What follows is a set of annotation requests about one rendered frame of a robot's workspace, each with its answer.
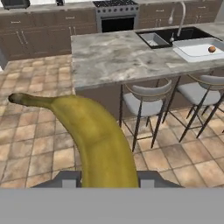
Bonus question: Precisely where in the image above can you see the dark microwave oven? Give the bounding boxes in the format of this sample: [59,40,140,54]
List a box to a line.
[0,0,32,11]

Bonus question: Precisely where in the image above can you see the silver tap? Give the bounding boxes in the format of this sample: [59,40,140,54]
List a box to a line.
[167,1,186,38]

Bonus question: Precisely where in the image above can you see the stainless steel oven with hob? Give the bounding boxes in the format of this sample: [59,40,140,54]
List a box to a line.
[92,0,140,33]

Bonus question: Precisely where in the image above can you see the yellow banana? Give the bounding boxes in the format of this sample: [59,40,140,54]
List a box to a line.
[8,92,140,189]

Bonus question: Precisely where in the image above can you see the white tupperware container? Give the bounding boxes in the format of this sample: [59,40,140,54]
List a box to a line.
[171,37,224,64]

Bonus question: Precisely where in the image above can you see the brown cupboard run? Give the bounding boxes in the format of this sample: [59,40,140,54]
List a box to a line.
[136,0,223,30]
[0,6,98,62]

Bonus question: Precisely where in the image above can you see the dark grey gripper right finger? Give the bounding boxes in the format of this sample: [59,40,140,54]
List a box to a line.
[136,171,185,189]

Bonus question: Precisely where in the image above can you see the black sink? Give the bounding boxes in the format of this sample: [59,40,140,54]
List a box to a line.
[136,26,222,50]

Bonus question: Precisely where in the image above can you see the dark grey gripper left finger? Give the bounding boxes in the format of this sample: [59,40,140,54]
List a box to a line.
[32,171,82,189]

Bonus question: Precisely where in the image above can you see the grey bar stool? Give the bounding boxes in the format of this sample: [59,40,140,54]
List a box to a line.
[118,78,173,153]
[162,74,224,144]

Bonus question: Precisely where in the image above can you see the grey kitchen island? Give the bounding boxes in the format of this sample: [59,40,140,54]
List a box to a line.
[70,22,224,121]

